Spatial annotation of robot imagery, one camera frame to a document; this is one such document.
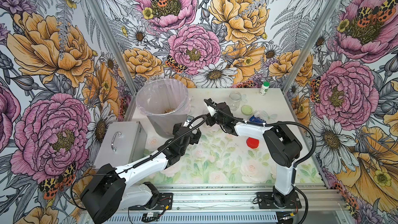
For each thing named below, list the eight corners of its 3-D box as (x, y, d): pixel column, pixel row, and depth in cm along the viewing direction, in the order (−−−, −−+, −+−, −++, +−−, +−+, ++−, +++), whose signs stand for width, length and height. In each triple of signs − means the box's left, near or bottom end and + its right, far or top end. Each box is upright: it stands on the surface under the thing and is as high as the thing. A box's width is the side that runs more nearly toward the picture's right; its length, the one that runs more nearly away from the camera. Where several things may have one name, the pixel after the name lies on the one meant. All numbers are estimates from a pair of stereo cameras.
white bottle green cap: (258, 96, 123) (262, 87, 116) (261, 86, 130) (264, 77, 123) (264, 98, 122) (268, 88, 114) (266, 87, 129) (270, 78, 122)
